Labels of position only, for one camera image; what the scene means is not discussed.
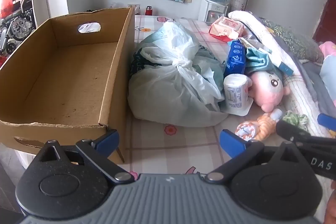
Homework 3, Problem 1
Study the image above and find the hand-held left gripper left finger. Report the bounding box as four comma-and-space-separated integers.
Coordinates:
34, 130, 135, 184

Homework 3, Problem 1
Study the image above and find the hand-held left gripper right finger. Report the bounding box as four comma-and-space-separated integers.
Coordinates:
205, 129, 315, 184

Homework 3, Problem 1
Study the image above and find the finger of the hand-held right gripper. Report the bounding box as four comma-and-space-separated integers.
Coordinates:
276, 119, 336, 147
317, 113, 336, 132

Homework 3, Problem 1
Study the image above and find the green tie-dye scrunchie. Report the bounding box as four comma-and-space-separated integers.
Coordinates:
282, 111, 309, 132

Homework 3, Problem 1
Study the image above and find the brown cardboard box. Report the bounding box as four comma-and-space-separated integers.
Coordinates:
0, 7, 135, 164

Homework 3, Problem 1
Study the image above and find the blue wet wipes pack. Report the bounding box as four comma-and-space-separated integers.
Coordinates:
223, 40, 247, 77

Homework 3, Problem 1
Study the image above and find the orange knitted doll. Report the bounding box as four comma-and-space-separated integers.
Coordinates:
235, 109, 284, 142

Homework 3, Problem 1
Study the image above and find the grey blanket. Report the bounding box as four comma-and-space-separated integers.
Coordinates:
289, 56, 336, 114

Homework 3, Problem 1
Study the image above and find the grey pink pillow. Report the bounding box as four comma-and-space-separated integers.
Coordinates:
322, 55, 336, 104

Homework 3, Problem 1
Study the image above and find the pink plush toy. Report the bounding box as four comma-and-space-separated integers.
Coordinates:
247, 67, 291, 112

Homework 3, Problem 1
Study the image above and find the plaid printed bed sheet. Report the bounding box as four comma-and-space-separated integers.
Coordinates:
115, 14, 336, 188

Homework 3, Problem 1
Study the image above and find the white toilet paper roll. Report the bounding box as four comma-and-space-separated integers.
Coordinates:
223, 74, 254, 116

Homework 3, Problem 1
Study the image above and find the white box with blue end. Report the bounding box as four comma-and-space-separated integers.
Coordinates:
272, 55, 294, 76

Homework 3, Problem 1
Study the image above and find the pink blanket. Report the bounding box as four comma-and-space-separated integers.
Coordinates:
319, 41, 336, 56

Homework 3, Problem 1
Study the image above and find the white plastic bag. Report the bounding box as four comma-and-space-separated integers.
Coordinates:
128, 22, 229, 127

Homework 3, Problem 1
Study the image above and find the light blue cloth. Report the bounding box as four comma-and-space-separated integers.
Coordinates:
245, 47, 276, 75

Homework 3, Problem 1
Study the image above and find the grey floral pillow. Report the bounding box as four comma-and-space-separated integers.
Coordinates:
265, 25, 324, 63

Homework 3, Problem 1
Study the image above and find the brown wooden door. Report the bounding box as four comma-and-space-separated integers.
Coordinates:
312, 0, 336, 43

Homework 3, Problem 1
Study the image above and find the pink wet wipes pack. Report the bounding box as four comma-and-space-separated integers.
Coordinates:
209, 16, 244, 42

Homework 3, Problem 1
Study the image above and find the white stitched towel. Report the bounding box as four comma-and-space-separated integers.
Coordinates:
228, 10, 302, 75

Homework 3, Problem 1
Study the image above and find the wheelchair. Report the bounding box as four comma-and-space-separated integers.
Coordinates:
0, 7, 36, 55

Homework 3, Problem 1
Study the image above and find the red bag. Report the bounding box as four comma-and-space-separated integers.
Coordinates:
0, 0, 13, 18

